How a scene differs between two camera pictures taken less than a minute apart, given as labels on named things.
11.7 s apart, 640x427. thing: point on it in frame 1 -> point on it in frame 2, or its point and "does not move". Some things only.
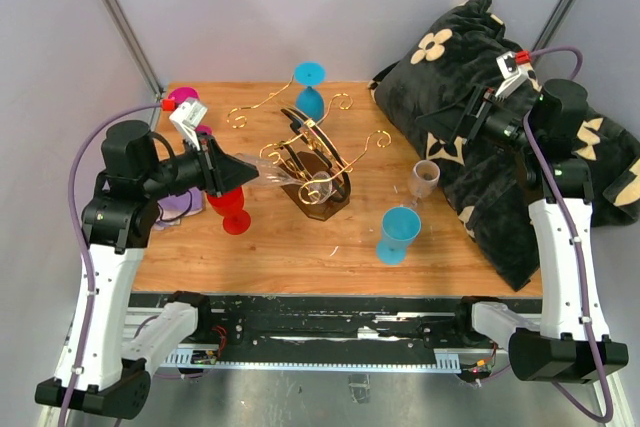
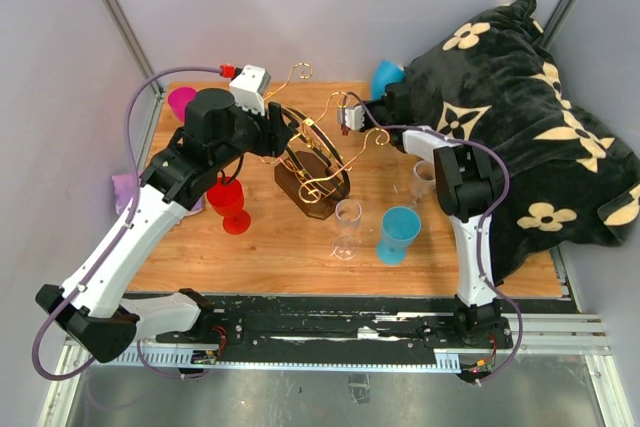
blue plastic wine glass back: (310, 103) -> (386, 72)
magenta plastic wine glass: (180, 94) does not move
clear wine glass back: (318, 186) -> (348, 213)
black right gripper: (465, 117) -> (378, 102)
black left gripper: (220, 171) -> (275, 132)
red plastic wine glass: (231, 207) does not move
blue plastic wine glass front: (399, 225) does not move
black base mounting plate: (329, 321) does not move
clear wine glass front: (423, 179) does not move
